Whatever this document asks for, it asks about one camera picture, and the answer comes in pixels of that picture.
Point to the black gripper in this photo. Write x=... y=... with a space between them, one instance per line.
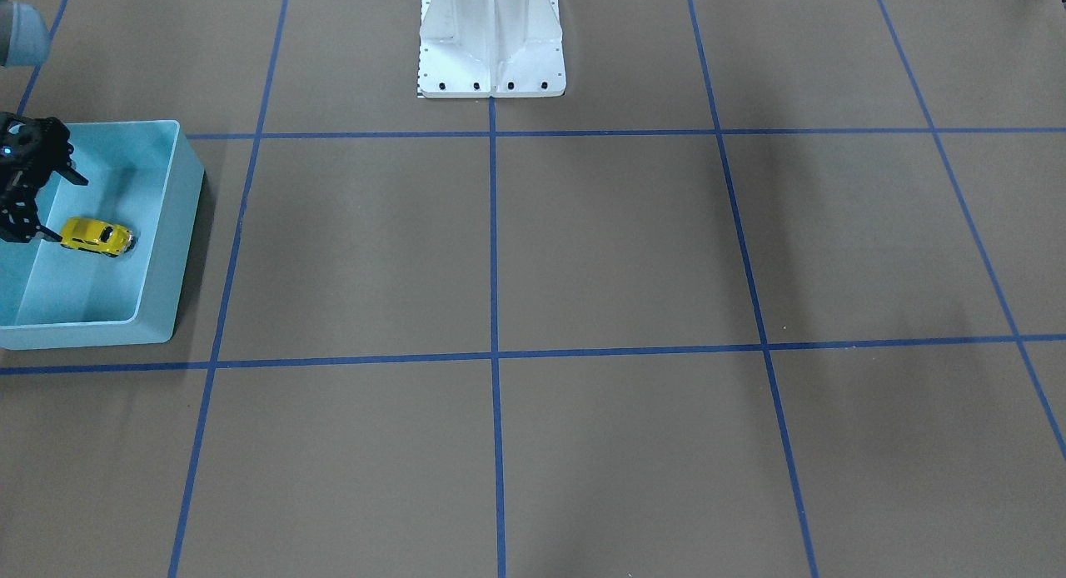
x=18 y=207

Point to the yellow beetle toy car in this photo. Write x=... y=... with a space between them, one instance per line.
x=86 y=234

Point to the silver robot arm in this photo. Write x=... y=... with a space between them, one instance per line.
x=25 y=41

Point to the light blue plastic bin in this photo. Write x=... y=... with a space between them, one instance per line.
x=143 y=175

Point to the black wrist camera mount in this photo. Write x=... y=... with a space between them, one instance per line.
x=32 y=150

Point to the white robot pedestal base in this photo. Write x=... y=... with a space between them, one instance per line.
x=490 y=48

